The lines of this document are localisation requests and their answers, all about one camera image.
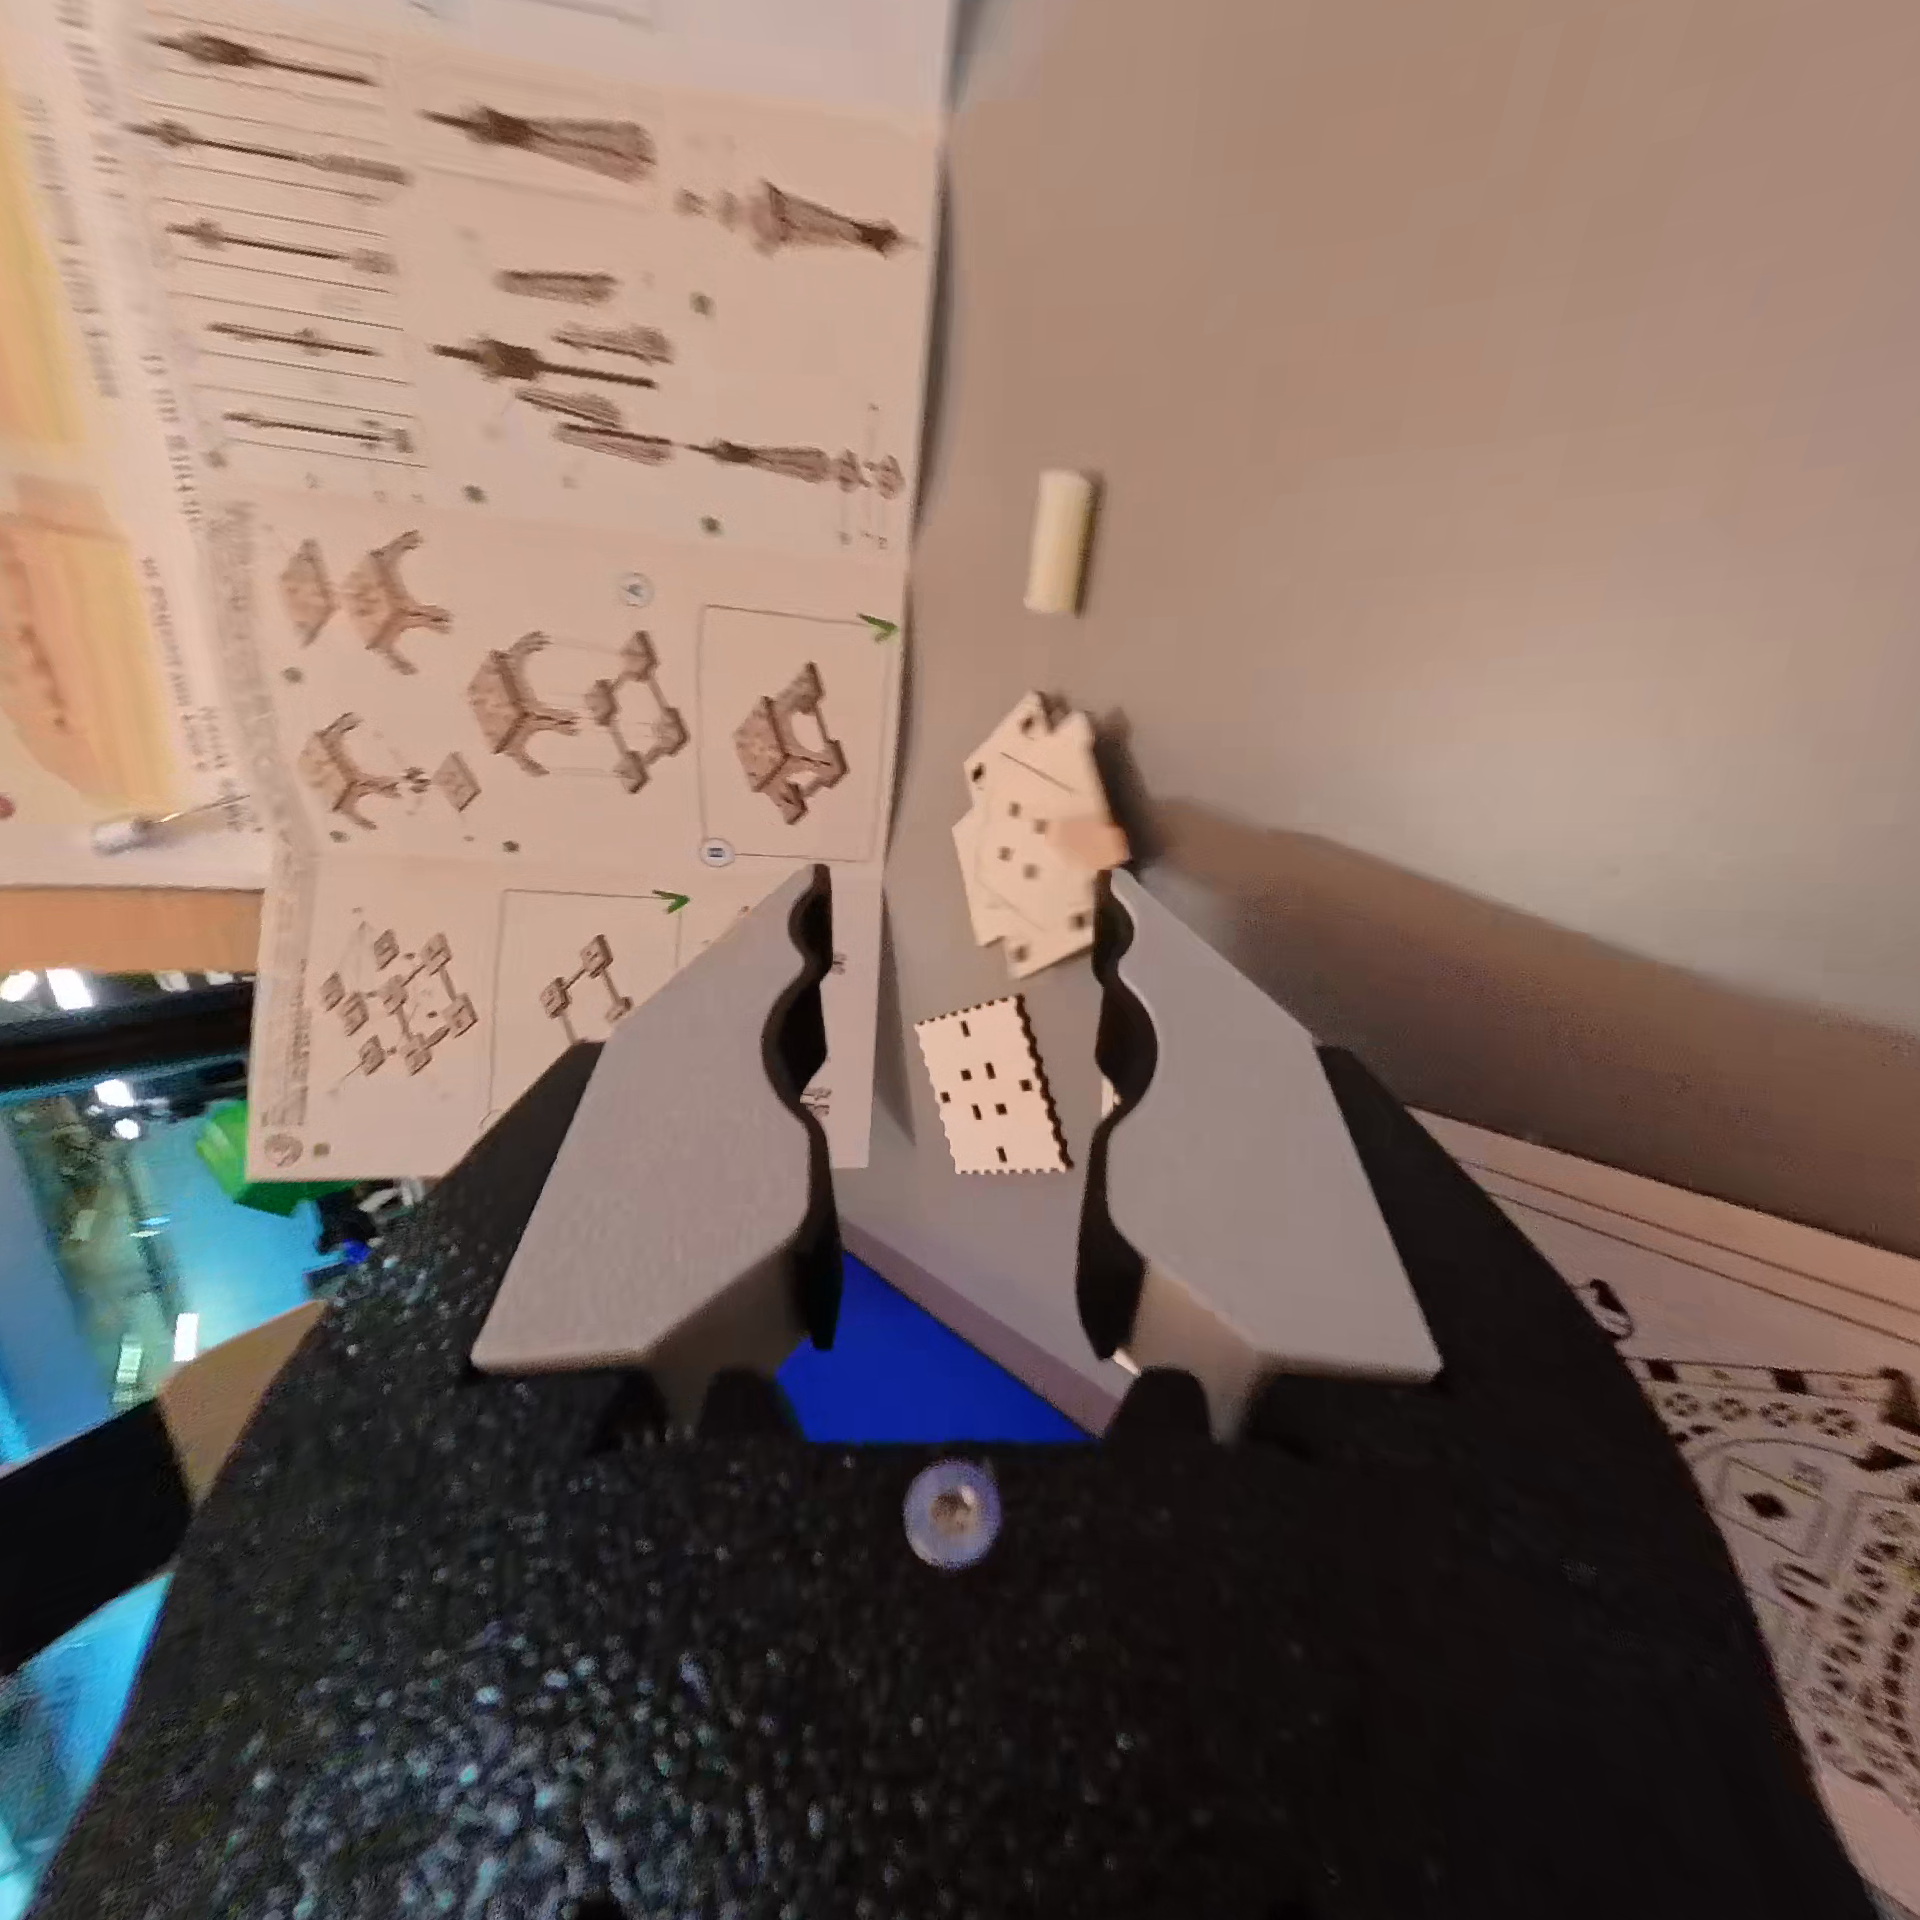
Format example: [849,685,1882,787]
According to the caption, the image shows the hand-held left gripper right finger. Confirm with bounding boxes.
[1075,867,1446,1437]

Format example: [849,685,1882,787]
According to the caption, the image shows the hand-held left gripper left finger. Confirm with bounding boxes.
[470,864,841,1422]

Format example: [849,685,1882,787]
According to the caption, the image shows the cross-shaped wooden piece diamond print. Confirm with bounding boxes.
[951,687,1136,972]

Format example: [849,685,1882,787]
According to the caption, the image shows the grey desk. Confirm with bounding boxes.
[833,0,1920,1444]

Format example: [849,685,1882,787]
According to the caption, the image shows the small serrated square wooden piece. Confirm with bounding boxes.
[913,992,1079,1178]

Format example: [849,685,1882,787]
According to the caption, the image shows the blue plastic bin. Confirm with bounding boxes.
[774,1252,1099,1447]

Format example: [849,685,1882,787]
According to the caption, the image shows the wooden puzzle sheet arch parts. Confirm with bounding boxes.
[1416,1107,1920,1910]

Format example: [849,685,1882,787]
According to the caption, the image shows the black monitor on stand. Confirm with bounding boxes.
[0,1394,192,1672]

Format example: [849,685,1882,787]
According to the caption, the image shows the white tower instruction sheet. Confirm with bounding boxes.
[128,0,951,1190]

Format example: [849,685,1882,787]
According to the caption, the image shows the cream wax stick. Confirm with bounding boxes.
[1024,468,1107,616]

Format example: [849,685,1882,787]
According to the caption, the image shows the colour illustrated instruction sheet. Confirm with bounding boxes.
[0,0,291,890]

